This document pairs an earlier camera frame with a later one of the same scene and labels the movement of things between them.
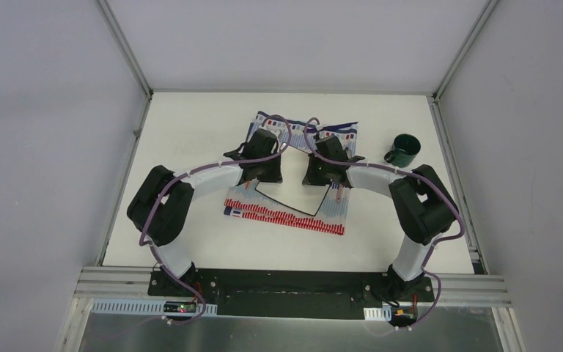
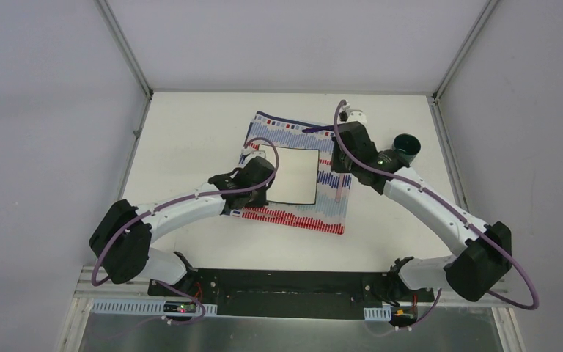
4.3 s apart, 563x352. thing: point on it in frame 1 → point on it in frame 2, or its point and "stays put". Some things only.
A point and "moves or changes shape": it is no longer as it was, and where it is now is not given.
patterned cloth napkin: [243, 198] stays put
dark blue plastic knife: [330, 127] stays put
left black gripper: [263, 172] → [258, 195]
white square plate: [292, 189] moves or changes shape
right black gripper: [310, 177] → [335, 165]
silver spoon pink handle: [339, 196] stays put
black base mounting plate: [294, 293] stays put
